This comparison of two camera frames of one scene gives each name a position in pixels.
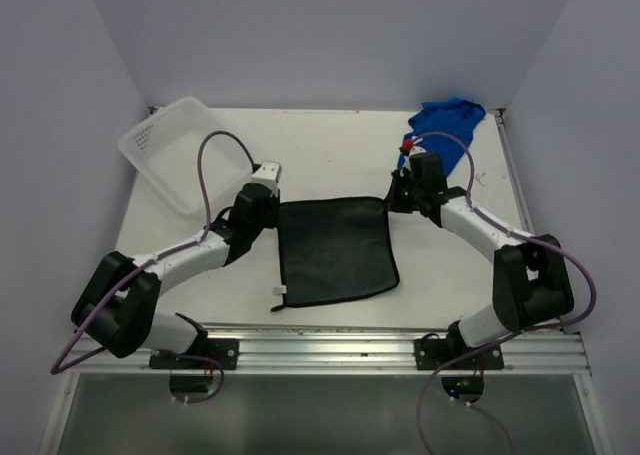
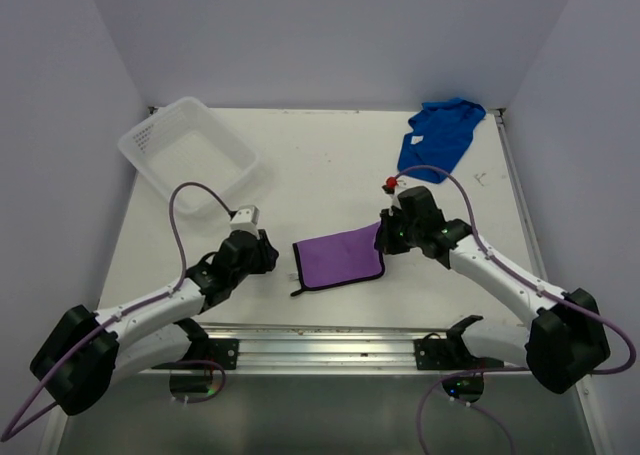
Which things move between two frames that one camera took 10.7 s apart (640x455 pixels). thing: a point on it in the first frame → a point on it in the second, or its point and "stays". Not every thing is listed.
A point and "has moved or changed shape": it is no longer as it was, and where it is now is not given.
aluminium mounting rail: (349, 350) stays
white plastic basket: (165, 145) stays
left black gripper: (273, 221) → (269, 253)
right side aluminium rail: (499, 115) stays
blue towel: (455, 117) stays
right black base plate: (431, 352) stays
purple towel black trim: (335, 250) has moved or changed shape
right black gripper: (394, 203) → (385, 242)
